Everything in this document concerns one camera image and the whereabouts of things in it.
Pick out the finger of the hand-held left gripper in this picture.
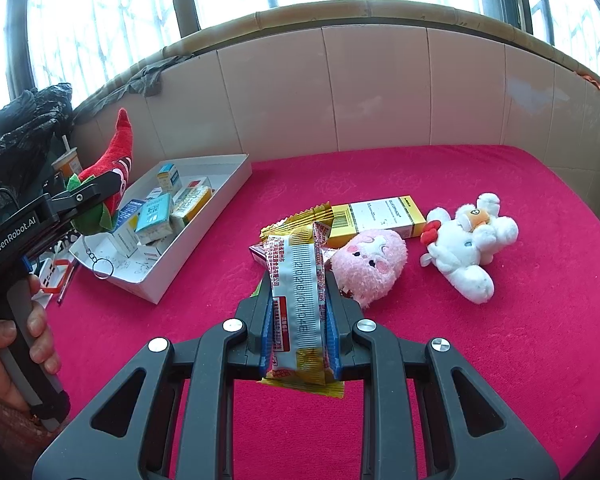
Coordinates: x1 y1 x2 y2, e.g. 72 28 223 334
44 170 123 221

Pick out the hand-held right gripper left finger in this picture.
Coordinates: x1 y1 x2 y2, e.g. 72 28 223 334
32 292 273 480

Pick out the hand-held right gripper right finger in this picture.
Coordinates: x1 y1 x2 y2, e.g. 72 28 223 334
326 280 561 480

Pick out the blue and white medicine box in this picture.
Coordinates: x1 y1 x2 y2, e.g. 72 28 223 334
111 199 147 256

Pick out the yellow snack packet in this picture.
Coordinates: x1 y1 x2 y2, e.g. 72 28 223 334
260 201 333 241
259 222 345 398

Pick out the red chili plush toy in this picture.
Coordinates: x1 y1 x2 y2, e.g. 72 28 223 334
66 107 135 279

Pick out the teal tissue pack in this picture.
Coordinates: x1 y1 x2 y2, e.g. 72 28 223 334
135 194 175 243

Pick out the small teal and white box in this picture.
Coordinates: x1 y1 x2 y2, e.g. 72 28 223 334
156 162 183 196

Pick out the pink plush toy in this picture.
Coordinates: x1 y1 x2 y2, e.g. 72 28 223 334
328 228 408 309

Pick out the white cardboard tray box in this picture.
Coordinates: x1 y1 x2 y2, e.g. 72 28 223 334
69 153 253 305

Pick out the yellow tissue pack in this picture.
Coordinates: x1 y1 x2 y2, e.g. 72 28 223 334
171 186 214 226

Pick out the yellow and white medicine box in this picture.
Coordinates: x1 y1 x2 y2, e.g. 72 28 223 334
325 195 428 250

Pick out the white plush toy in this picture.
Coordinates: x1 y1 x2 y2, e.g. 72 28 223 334
420 191 520 305

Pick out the person's left forearm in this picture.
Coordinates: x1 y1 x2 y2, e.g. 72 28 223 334
0 385 46 461

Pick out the orange cup with straw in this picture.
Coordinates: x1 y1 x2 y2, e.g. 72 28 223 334
51 135 83 181

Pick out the polka dot pouch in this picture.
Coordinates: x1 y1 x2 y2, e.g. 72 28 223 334
45 232 81 261

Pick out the white power strip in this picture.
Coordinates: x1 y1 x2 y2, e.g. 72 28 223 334
30 257 67 303

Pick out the black plastic bag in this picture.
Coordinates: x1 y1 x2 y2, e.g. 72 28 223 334
0 82 75 171

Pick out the grey cloth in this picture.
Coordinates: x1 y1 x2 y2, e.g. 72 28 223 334
72 52 196 123

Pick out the magenta towel blanket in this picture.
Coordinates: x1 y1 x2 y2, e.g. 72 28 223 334
42 144 600 480

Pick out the window with metal grille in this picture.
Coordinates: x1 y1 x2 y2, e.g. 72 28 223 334
0 0 600 126

